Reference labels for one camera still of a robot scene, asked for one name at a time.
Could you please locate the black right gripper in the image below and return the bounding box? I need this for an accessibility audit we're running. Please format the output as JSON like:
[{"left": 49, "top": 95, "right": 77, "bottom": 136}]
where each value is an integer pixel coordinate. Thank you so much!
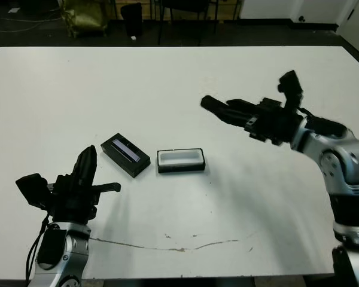
[{"left": 215, "top": 97, "right": 306, "bottom": 147}]

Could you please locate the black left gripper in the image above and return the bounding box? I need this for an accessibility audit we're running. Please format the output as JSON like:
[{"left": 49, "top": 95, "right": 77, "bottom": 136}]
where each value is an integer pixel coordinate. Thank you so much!
[{"left": 47, "top": 145, "right": 122, "bottom": 222}]

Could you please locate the slim black camera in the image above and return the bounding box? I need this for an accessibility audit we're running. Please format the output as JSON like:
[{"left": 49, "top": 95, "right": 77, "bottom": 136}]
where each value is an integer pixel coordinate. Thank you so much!
[{"left": 200, "top": 94, "right": 231, "bottom": 114}]

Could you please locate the black box lid with print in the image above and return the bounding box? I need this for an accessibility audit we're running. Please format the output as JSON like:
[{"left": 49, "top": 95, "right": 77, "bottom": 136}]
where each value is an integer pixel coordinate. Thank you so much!
[{"left": 100, "top": 133, "right": 152, "bottom": 179}]

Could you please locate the black box base white insert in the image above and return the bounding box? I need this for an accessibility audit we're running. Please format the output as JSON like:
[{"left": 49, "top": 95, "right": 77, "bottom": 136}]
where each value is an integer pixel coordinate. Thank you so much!
[{"left": 156, "top": 147, "right": 206, "bottom": 174}]

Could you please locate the black skirting board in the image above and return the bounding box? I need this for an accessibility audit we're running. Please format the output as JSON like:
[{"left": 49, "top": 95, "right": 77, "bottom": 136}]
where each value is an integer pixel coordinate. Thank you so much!
[{"left": 239, "top": 18, "right": 339, "bottom": 32}]

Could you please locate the black office chair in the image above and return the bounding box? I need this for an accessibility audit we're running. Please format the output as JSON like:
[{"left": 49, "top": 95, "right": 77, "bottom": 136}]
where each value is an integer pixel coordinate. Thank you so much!
[{"left": 158, "top": 0, "right": 218, "bottom": 45}]

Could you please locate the black bin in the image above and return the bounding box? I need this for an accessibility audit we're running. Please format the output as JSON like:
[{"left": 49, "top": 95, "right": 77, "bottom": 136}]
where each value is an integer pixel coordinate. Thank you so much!
[{"left": 120, "top": 2, "right": 144, "bottom": 38}]

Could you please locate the white door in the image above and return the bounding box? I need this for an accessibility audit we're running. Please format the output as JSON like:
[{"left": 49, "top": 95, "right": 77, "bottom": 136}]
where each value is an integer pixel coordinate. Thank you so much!
[{"left": 336, "top": 0, "right": 359, "bottom": 59}]

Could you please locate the yellow-green plastic bag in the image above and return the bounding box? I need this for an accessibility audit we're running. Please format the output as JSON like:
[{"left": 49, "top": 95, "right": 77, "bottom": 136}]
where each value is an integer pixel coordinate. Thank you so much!
[{"left": 61, "top": 0, "right": 108, "bottom": 38}]

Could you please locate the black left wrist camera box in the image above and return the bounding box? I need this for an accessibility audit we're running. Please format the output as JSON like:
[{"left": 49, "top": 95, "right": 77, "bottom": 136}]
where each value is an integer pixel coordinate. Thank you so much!
[{"left": 15, "top": 172, "right": 51, "bottom": 210}]

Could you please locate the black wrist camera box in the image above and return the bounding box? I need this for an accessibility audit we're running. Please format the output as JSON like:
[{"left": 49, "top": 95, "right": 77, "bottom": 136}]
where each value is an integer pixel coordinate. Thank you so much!
[
  {"left": 276, "top": 69, "right": 305, "bottom": 109},
  {"left": 15, "top": 172, "right": 51, "bottom": 210}
]

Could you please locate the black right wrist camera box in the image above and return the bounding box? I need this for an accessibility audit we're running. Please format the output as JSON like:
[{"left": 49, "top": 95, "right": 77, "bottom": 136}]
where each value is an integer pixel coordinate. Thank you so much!
[{"left": 276, "top": 69, "right": 305, "bottom": 109}]

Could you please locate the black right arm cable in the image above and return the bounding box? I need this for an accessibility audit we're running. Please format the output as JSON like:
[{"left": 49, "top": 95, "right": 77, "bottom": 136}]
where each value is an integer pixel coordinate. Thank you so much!
[{"left": 297, "top": 106, "right": 348, "bottom": 134}]

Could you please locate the thin floor cable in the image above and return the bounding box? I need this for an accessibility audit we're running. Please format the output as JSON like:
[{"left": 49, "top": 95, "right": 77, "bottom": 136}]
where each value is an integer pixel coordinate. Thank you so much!
[{"left": 0, "top": 14, "right": 62, "bottom": 33}]

